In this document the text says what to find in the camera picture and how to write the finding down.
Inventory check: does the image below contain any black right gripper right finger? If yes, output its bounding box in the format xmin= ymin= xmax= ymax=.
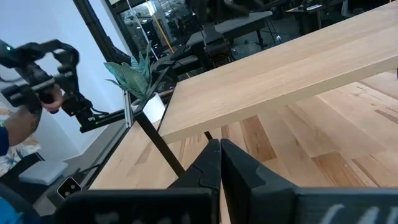
xmin=220 ymin=138 xmax=398 ymax=224

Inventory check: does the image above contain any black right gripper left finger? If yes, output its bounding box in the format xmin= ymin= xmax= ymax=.
xmin=55 ymin=138 xmax=222 ymax=224

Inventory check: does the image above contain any person's forearm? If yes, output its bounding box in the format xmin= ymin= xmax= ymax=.
xmin=0 ymin=105 xmax=43 ymax=156

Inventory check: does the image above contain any silver aluminium extrusion bar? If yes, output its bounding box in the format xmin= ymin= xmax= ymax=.
xmin=123 ymin=90 xmax=134 ymax=129

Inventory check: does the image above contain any green plant in white pot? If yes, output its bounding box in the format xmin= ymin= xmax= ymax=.
xmin=104 ymin=40 xmax=167 ymax=124

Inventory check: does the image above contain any grey foam pad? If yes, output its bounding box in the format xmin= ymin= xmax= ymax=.
xmin=18 ymin=160 xmax=68 ymax=187

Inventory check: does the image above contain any person's hand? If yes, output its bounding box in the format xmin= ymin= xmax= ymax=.
xmin=40 ymin=83 xmax=64 ymax=113

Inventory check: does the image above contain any floral patterned fabric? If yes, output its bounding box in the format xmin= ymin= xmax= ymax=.
xmin=0 ymin=102 xmax=42 ymax=175

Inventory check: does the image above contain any grey desk top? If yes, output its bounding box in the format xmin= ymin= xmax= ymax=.
xmin=186 ymin=11 xmax=274 ymax=43

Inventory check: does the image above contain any person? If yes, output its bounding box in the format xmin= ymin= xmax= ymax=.
xmin=0 ymin=197 xmax=24 ymax=224

